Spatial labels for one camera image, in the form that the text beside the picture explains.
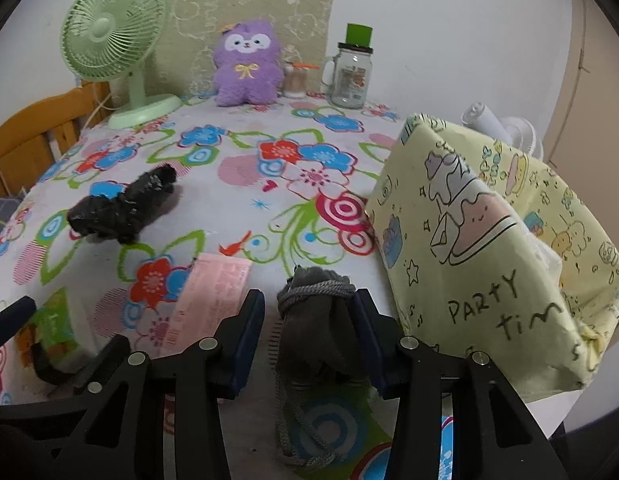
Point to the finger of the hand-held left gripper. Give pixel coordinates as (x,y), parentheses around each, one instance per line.
(104,360)
(9,317)

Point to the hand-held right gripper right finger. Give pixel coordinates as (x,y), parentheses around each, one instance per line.
(369,345)

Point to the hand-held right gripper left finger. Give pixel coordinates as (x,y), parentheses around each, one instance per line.
(247,340)

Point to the yellow-green packet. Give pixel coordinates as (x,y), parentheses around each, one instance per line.
(54,320)

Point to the yellow cartoon fabric box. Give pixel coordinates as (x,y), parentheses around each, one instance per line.
(464,260)

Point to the pink packet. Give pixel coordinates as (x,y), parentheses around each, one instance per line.
(209,295)

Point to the grey plaid blanket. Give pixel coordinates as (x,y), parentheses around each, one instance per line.
(2,215)

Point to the floral tablecloth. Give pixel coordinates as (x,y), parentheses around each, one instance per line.
(229,195)

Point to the black plastic bundle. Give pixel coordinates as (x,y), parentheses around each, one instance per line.
(124,205)

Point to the wooden chair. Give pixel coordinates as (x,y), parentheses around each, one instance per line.
(34,130)

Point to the white fan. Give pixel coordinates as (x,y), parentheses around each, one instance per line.
(519,135)

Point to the small jar with orange lid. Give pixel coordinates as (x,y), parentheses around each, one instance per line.
(294,85)

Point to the glass jar with green lid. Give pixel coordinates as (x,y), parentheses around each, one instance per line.
(350,80)

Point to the purple plush toy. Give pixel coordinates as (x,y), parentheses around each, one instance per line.
(247,70)

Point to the green desk fan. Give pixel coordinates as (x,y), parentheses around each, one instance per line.
(102,27)

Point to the beige door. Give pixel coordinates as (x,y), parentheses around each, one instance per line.
(589,85)

